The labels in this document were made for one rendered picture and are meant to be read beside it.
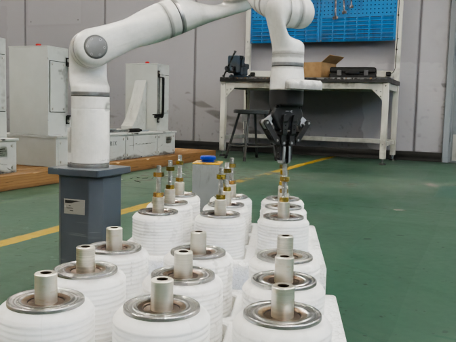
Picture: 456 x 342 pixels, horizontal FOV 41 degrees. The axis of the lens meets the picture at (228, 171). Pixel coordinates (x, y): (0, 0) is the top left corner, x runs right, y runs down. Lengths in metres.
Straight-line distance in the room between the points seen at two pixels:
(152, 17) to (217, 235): 0.63
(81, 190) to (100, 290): 0.77
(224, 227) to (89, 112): 0.52
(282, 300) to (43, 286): 0.23
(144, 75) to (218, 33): 2.04
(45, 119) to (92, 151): 2.32
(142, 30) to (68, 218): 0.48
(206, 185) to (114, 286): 0.82
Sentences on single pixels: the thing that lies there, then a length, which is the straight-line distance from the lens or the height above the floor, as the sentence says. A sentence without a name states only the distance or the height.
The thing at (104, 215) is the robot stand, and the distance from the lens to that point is 1.47.
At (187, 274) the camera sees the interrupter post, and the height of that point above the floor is 0.26.
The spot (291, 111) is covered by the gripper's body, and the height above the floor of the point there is 0.45.
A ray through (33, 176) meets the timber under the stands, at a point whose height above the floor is 0.06.
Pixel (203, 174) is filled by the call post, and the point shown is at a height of 0.28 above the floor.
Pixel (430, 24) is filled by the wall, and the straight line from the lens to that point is 6.24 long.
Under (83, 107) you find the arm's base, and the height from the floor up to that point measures 0.44.
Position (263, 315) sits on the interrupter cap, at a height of 0.25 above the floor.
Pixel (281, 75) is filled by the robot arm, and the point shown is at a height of 0.52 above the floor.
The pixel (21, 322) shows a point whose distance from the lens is 0.61.
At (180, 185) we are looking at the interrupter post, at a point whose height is 0.27.
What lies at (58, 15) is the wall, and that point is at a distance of 7.96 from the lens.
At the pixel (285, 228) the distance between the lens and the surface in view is 1.09.
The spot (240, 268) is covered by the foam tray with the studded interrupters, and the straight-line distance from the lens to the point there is 1.07.
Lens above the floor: 0.45
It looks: 6 degrees down
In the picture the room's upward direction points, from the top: 1 degrees clockwise
